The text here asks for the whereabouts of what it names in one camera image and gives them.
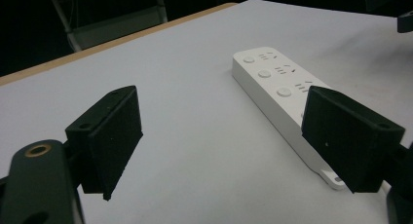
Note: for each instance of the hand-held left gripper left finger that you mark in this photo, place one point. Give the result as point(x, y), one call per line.
point(112, 142)

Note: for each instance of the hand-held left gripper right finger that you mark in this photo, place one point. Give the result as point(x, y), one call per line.
point(344, 142)

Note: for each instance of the white power strip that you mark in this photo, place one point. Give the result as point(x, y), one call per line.
point(276, 84)

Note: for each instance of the grey metal stand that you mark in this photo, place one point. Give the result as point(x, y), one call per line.
point(117, 27)

